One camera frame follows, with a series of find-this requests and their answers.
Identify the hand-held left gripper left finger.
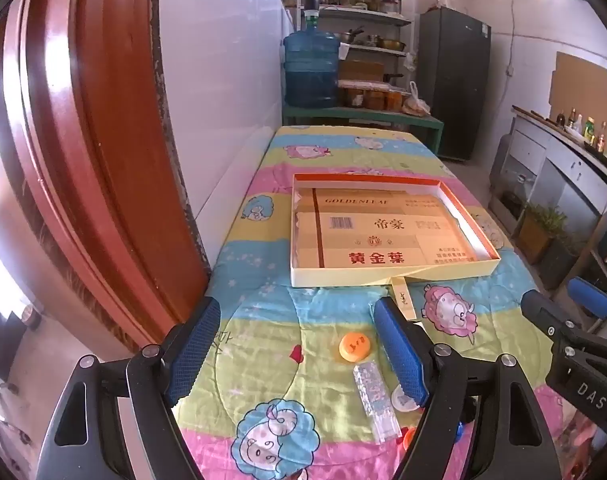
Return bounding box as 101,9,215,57
36,296,222,480

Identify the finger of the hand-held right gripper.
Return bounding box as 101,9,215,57
567,276,607,333
521,289,584,346

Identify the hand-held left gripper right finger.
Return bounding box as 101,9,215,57
373,296,567,480

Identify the white bottle cap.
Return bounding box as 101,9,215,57
391,382,419,412

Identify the gold slim box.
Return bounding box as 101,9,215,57
391,280,418,322

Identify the clear glitter rectangular box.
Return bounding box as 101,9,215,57
352,364,401,445

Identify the shallow cardboard box tray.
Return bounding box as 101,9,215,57
290,173,502,289

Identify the dark plant crate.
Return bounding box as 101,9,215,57
541,237,587,291

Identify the wooden plant crate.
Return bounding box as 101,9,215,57
516,202,567,266

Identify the flattened gold carton sheet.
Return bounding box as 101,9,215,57
296,187,479,268

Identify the grey counter cabinet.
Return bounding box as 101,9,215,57
488,105,607,306

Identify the green low table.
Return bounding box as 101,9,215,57
282,102,445,156

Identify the plastic bag of bread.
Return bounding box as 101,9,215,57
401,81,431,117

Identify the dark refrigerator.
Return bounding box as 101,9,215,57
416,7,491,161

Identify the brown cardboard box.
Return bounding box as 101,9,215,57
339,60,385,81

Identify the blue water jug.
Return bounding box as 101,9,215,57
282,30,340,108

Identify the metal shelf rack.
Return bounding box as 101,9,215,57
298,0,415,111

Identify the cardboard wall sheet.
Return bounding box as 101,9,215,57
550,51,607,126

